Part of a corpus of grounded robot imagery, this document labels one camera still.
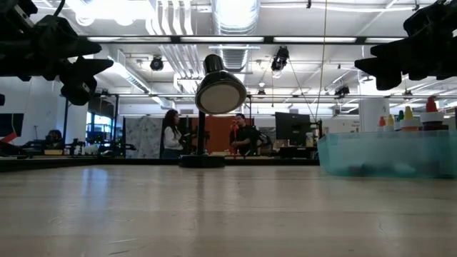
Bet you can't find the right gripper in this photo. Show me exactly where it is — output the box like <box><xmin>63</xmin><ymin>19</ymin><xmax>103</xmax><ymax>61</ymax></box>
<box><xmin>355</xmin><ymin>30</ymin><xmax>457</xmax><ymax>91</ymax></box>

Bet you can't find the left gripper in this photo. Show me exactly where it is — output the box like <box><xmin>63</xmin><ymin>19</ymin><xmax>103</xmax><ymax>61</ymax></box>
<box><xmin>0</xmin><ymin>16</ymin><xmax>114</xmax><ymax>106</ymax></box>

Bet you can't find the large yellow food coloring bottle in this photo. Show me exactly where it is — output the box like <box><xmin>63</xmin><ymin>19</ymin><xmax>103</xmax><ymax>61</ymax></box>
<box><xmin>383</xmin><ymin>114</ymin><xmax>396</xmax><ymax>133</ymax></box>

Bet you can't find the teal translucent plastic bin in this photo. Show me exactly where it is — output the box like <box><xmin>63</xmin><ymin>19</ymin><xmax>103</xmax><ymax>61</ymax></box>
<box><xmin>316</xmin><ymin>130</ymin><xmax>457</xmax><ymax>179</ymax></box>

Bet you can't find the white round pillar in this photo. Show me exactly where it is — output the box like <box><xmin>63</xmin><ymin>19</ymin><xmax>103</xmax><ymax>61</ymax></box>
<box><xmin>358</xmin><ymin>98</ymin><xmax>391</xmax><ymax>133</ymax></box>

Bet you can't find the person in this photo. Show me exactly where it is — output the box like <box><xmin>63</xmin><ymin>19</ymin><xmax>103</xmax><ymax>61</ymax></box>
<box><xmin>44</xmin><ymin>128</ymin><xmax>65</xmax><ymax>151</ymax></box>
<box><xmin>230</xmin><ymin>113</ymin><xmax>263</xmax><ymax>157</ymax></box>
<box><xmin>162</xmin><ymin>109</ymin><xmax>185</xmax><ymax>159</ymax></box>

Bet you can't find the marble patterned partition panel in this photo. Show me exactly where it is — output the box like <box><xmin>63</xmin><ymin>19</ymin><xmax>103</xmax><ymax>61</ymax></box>
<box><xmin>124</xmin><ymin>116</ymin><xmax>164</xmax><ymax>159</ymax></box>

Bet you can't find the black computer monitor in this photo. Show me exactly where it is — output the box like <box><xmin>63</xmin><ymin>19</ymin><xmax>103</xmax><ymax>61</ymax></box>
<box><xmin>274</xmin><ymin>111</ymin><xmax>311</xmax><ymax>147</ymax></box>

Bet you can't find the black desk lamp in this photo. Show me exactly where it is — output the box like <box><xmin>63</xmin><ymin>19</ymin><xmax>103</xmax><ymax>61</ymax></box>
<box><xmin>178</xmin><ymin>54</ymin><xmax>248</xmax><ymax>168</ymax></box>

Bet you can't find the orange partition panel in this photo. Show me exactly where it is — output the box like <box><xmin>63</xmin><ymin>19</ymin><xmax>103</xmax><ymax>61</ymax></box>
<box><xmin>191</xmin><ymin>116</ymin><xmax>236</xmax><ymax>154</ymax></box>

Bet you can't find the red tool on stand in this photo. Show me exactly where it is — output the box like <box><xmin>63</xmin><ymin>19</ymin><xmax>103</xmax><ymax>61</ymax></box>
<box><xmin>230</xmin><ymin>120</ymin><xmax>239</xmax><ymax>156</ymax></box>

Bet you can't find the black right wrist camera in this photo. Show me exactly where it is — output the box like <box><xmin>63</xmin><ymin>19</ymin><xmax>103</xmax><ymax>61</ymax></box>
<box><xmin>403</xmin><ymin>0</ymin><xmax>457</xmax><ymax>36</ymax></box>

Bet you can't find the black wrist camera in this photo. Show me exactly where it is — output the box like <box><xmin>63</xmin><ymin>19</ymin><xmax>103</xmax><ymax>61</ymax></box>
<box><xmin>0</xmin><ymin>0</ymin><xmax>39</xmax><ymax>22</ymax></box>
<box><xmin>403</xmin><ymin>0</ymin><xmax>457</xmax><ymax>36</ymax></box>

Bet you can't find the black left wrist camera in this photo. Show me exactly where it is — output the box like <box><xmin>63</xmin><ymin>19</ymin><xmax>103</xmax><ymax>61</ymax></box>
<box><xmin>0</xmin><ymin>0</ymin><xmax>39</xmax><ymax>22</ymax></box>

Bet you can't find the black wall screen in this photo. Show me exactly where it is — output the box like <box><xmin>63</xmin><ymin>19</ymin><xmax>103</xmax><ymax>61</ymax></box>
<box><xmin>0</xmin><ymin>113</ymin><xmax>25</xmax><ymax>138</ymax></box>

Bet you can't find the black aluminium table frame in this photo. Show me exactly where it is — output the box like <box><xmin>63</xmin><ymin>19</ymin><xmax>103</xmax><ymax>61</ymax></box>
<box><xmin>0</xmin><ymin>156</ymin><xmax>321</xmax><ymax>173</ymax></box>

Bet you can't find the silver ventilation duct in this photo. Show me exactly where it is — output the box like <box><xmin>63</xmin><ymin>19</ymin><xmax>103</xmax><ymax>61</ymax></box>
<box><xmin>210</xmin><ymin>0</ymin><xmax>262</xmax><ymax>72</ymax></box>

